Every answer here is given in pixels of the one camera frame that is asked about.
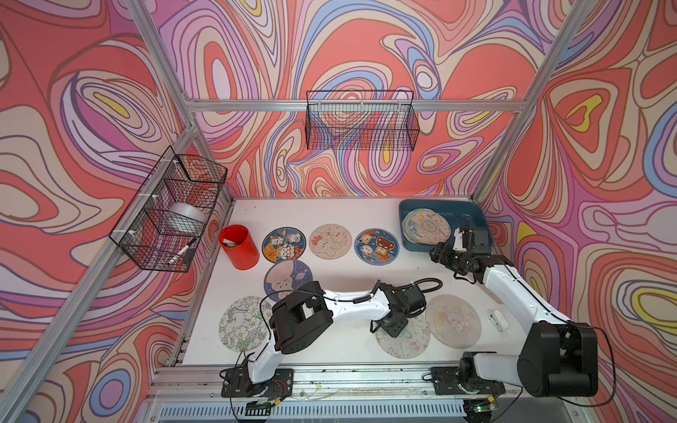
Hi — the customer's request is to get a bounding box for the purple good luck bunny coaster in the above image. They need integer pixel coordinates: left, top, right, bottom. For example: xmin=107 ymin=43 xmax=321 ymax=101
xmin=264 ymin=260 xmax=313 ymax=302

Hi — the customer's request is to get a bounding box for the white green flowers coaster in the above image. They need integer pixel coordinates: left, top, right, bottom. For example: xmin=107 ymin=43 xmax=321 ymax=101
xmin=219 ymin=296 xmax=272 ymax=353

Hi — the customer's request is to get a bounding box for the white marker pen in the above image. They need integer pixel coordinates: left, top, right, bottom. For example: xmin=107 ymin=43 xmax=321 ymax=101
xmin=167 ymin=245 xmax=196 ymax=266

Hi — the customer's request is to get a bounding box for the pink checkered bunny coaster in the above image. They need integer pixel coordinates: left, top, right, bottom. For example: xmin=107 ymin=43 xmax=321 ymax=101
xmin=309 ymin=224 xmax=353 ymax=260

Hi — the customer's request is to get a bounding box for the blue denim bear coaster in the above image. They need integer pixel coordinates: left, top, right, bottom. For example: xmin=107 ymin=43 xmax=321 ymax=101
xmin=354 ymin=228 xmax=400 ymax=266

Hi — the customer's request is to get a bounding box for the silver tape roll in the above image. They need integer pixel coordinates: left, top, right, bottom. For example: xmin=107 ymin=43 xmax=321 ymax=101
xmin=164 ymin=203 xmax=207 ymax=236

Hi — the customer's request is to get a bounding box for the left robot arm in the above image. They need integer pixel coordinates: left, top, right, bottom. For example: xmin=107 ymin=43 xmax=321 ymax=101
xmin=247 ymin=281 xmax=427 ymax=384

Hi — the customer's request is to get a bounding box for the white butterfly doodle coaster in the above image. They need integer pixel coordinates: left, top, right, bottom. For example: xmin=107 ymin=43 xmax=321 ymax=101
xmin=376 ymin=315 xmax=431 ymax=360

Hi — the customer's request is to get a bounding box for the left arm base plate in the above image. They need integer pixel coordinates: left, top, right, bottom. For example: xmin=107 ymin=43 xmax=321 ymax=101
xmin=220 ymin=367 xmax=294 ymax=399

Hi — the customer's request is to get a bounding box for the small white clip device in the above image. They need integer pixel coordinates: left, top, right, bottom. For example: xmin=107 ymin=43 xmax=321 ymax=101
xmin=488 ymin=309 xmax=510 ymax=333

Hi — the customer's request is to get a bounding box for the red plastic cup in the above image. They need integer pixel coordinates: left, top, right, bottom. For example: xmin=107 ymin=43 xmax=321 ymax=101
xmin=219 ymin=225 xmax=260 ymax=271

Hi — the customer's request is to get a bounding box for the teal plastic storage box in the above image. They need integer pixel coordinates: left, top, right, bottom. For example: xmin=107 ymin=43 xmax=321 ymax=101
xmin=398 ymin=198 xmax=488 ymax=253

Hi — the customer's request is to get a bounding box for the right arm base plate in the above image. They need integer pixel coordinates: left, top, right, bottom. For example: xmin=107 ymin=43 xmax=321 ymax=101
xmin=426 ymin=367 xmax=506 ymax=397

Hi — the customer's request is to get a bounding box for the dark blue cartoon animals coaster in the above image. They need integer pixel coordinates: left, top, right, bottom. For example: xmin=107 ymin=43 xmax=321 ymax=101
xmin=262 ymin=227 xmax=307 ymax=264

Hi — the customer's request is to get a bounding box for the peach floral wreath coaster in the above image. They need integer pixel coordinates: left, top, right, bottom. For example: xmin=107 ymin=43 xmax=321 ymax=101
xmin=401 ymin=208 xmax=452 ymax=245

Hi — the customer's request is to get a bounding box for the left black wire basket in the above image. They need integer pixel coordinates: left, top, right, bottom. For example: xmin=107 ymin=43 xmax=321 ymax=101
xmin=109 ymin=146 xmax=227 ymax=273

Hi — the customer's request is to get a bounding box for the pink cartoon girl coaster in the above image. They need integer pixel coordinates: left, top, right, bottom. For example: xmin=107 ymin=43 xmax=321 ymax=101
xmin=425 ymin=294 xmax=482 ymax=349

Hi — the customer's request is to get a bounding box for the black wire basket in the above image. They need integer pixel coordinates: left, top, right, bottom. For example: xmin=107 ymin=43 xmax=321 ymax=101
xmin=305 ymin=88 xmax=420 ymax=152
xmin=109 ymin=146 xmax=227 ymax=273

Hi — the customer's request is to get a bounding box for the back black wire basket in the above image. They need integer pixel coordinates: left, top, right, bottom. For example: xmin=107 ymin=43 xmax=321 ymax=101
xmin=305 ymin=88 xmax=420 ymax=152

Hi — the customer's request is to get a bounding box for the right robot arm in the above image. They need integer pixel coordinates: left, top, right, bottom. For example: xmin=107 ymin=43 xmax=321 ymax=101
xmin=429 ymin=226 xmax=599 ymax=398

